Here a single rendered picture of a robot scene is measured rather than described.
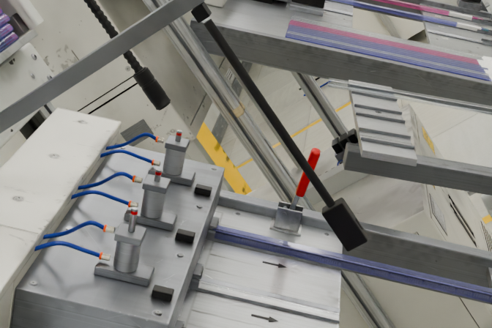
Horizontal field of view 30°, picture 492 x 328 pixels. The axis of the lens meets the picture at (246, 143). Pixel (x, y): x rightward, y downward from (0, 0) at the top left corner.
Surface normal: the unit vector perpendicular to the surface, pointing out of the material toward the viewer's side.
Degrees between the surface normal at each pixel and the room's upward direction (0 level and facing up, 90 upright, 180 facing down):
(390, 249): 90
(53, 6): 90
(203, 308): 45
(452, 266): 90
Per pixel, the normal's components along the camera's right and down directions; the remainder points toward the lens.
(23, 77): 0.83, -0.48
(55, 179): 0.19, -0.90
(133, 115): -0.12, 0.37
